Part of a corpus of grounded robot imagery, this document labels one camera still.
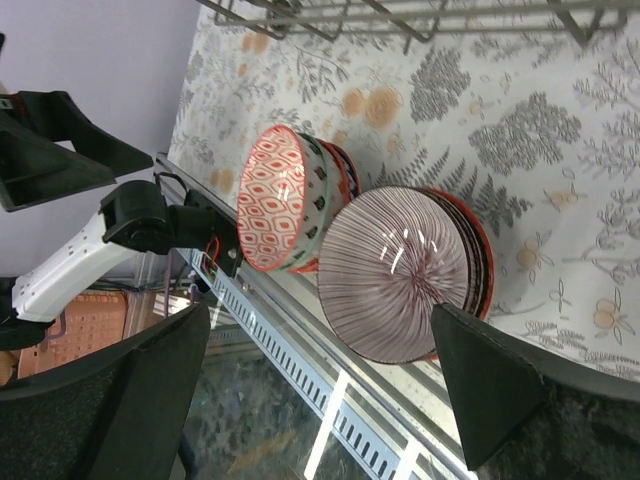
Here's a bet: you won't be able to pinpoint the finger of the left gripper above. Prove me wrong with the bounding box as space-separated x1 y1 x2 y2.
14 91 153 177
1 112 115 212

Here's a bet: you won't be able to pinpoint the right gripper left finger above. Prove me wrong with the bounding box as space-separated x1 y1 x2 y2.
1 304 210 479

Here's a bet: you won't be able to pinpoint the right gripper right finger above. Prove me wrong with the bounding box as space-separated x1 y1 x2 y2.
431 304 639 479

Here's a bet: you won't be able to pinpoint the red diamond pattern bowl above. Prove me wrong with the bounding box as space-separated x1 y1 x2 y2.
237 125 306 271

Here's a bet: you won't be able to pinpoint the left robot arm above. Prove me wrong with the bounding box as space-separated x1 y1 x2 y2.
1 91 216 351

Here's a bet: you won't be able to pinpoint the right stack lower bowls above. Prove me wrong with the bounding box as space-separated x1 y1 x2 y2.
418 187 495 321

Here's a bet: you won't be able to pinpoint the stack bowls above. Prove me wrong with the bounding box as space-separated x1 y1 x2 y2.
418 187 495 321
280 134 362 273

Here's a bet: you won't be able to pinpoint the left stack lower bowls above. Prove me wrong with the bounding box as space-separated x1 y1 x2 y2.
280 134 362 273

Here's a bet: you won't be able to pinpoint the purple striped bowl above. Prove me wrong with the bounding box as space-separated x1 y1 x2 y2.
317 187 469 364

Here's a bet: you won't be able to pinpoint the aluminium rail frame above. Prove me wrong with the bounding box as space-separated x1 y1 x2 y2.
154 152 481 480

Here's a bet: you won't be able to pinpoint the grey wire dish rack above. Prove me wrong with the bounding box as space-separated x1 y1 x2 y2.
200 0 639 46

